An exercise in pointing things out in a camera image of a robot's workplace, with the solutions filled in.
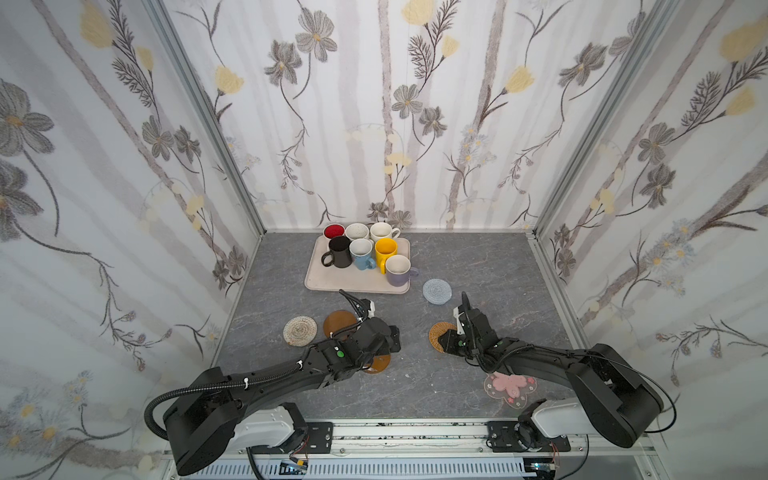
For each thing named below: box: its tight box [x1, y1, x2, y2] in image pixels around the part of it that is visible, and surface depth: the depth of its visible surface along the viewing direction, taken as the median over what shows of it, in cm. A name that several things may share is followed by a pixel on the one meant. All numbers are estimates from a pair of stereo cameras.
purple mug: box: [385, 254, 419, 287], surface depth 105 cm
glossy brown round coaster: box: [364, 354, 391, 374], surface depth 88 cm
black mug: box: [321, 236, 353, 269], surface depth 106 cm
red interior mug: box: [323, 223, 345, 240], surface depth 113 cm
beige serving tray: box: [304, 235, 411, 294], surface depth 107 cm
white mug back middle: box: [345, 222, 370, 241], surface depth 113 cm
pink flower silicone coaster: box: [484, 372, 538, 409], surface depth 84 cm
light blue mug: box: [349, 238, 376, 271], surface depth 103 cm
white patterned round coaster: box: [282, 315, 318, 347], surface depth 95 cm
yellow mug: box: [375, 238, 398, 275], surface depth 104 cm
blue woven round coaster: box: [422, 278, 453, 305], surface depth 106 cm
